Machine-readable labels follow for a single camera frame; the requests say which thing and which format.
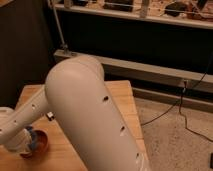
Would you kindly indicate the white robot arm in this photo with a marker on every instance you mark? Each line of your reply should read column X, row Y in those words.
column 76, row 94

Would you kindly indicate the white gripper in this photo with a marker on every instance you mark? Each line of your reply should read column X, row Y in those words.
column 20, row 143

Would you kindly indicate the red and white box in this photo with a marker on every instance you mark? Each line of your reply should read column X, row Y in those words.
column 50, row 116

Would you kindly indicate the metal pole stand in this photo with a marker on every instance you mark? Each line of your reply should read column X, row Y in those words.
column 63, row 45

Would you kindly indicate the blue ceramic cup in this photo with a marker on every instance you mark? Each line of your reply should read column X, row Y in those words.
column 34, row 138

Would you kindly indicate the orange ceramic bowl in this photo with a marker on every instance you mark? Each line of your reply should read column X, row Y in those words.
column 42, row 146

